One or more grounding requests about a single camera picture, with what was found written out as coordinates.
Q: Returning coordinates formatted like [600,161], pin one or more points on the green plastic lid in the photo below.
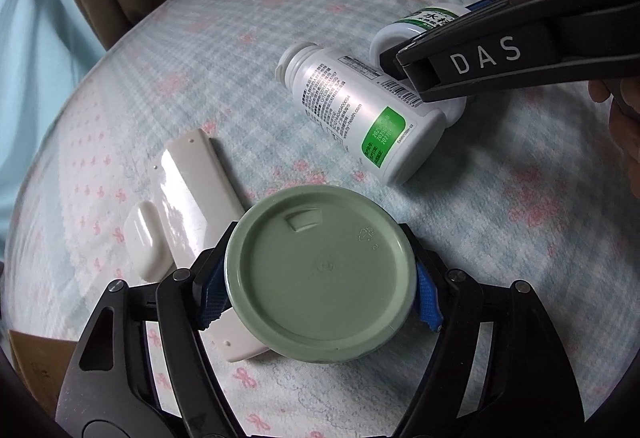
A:
[320,268]

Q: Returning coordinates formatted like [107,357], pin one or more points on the checked blanket with pink bows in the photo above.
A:
[150,68]

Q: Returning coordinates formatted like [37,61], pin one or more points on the cardboard box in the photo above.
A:
[35,363]

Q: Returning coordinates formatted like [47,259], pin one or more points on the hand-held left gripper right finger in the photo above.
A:
[429,299]

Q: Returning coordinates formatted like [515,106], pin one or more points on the long white plastic bar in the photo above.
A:
[190,188]

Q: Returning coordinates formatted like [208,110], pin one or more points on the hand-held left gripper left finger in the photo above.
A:
[214,300]

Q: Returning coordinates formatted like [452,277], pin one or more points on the person's right hand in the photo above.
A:
[627,133]

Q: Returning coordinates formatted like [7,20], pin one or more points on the light blue sheer curtain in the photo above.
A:
[45,43]

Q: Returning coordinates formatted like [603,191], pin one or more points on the white bottle green label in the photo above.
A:
[395,33]

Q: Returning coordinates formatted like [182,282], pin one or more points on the small white oval plastic piece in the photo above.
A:
[145,238]

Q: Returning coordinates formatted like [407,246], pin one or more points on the white bottle without cap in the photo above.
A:
[340,103]

